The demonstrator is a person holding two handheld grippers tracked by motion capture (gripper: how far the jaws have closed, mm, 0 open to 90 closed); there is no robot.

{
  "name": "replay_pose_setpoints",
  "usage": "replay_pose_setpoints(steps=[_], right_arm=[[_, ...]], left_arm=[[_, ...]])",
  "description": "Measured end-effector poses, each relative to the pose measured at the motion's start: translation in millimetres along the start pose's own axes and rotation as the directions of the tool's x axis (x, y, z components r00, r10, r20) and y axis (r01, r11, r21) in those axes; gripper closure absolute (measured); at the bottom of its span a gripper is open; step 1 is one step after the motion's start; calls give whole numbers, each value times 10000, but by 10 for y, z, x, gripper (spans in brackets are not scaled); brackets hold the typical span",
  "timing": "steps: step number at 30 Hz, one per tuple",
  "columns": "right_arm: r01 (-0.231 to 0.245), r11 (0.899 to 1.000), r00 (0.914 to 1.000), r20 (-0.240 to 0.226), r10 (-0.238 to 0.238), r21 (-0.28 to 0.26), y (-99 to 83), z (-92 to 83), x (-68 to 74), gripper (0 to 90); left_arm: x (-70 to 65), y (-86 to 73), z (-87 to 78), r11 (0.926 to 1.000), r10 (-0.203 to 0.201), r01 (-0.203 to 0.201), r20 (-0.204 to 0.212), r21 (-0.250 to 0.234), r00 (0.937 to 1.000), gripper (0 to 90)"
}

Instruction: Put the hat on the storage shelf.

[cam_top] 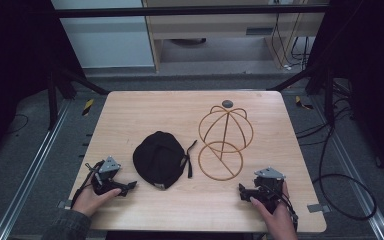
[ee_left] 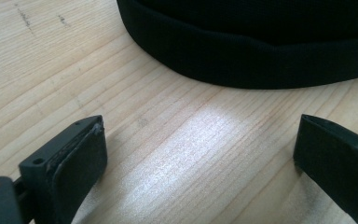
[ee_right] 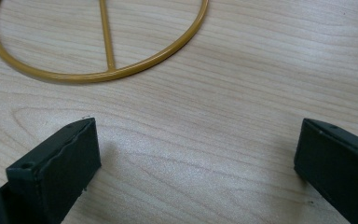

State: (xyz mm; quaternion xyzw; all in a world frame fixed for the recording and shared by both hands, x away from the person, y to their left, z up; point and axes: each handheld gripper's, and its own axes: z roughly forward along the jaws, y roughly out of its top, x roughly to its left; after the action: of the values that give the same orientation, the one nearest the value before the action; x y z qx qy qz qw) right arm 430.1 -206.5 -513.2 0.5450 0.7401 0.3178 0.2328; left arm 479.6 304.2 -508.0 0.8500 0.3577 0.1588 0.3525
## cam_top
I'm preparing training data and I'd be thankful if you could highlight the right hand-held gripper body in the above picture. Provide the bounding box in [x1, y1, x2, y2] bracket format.
[252, 166, 287, 215]

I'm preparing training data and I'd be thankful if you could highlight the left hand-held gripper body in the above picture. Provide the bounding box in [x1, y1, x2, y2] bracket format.
[90, 155, 128, 197]

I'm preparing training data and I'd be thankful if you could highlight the black cap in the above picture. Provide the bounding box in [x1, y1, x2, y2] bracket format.
[132, 130, 198, 191]

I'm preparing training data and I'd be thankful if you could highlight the golden wire hat stand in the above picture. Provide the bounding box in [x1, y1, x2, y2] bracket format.
[197, 105, 255, 182]

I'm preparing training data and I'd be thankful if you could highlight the person's left hand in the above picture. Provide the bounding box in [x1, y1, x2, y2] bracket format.
[71, 181, 123, 218]

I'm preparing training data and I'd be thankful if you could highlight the person's right hand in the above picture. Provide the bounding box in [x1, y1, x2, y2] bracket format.
[249, 181, 298, 240]

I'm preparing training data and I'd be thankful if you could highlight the yellow black tape strip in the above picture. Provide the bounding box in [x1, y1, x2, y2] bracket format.
[294, 95, 315, 111]
[81, 98, 95, 117]

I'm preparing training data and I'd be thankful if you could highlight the white cabinet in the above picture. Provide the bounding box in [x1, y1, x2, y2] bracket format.
[50, 0, 157, 70]

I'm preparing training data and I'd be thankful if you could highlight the black curtain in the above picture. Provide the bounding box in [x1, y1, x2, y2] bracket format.
[0, 0, 87, 171]
[305, 0, 384, 188]

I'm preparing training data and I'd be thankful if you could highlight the light wooden desk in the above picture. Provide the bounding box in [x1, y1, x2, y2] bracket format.
[141, 0, 330, 74]

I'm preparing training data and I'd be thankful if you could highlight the right hand-held gripper cable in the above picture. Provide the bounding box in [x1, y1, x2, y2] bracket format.
[268, 185, 300, 232]

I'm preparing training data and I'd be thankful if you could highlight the hand-held gripper cable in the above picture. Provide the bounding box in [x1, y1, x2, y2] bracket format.
[268, 185, 300, 232]
[70, 160, 105, 210]

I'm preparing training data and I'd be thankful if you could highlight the left hand-held gripper cable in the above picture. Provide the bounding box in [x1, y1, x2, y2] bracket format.
[70, 160, 105, 210]

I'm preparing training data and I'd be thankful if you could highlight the long black floor cable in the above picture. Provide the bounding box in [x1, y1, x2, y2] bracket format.
[294, 99, 378, 222]

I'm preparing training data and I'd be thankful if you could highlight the aluminium floor rail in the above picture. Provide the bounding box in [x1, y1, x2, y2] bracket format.
[0, 99, 72, 240]
[309, 95, 384, 240]

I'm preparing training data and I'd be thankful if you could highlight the black diagonal frame strut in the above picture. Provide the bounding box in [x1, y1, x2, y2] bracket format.
[267, 65, 318, 93]
[58, 67, 110, 97]

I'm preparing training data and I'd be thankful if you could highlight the thin black floor cable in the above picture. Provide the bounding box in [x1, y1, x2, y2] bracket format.
[5, 113, 30, 135]

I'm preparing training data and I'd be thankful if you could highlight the black upright frame post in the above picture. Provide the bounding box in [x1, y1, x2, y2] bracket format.
[324, 65, 336, 127]

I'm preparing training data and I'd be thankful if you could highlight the bundle of desk cables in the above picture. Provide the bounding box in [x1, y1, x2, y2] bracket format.
[270, 12, 312, 71]

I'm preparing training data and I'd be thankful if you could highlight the black horizontal frame bar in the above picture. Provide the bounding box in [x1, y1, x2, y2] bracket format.
[53, 4, 330, 19]

